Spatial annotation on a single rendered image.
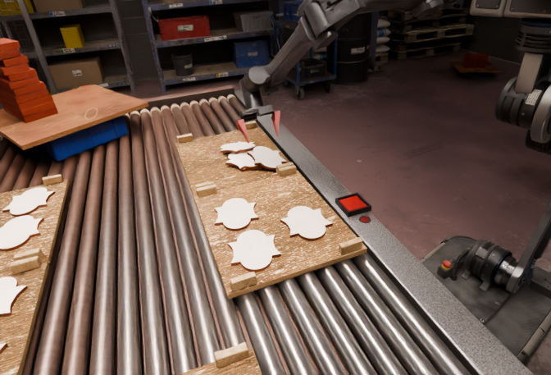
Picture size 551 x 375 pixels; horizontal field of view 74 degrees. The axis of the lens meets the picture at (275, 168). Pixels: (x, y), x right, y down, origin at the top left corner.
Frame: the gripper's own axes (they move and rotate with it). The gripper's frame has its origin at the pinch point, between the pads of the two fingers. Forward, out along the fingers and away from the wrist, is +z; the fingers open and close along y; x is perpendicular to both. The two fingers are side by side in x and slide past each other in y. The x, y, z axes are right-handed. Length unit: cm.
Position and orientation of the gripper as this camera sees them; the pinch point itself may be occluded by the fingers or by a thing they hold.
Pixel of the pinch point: (262, 137)
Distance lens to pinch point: 118.4
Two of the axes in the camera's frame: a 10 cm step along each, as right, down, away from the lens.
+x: -1.6, 1.1, 9.8
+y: 9.5, -2.4, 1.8
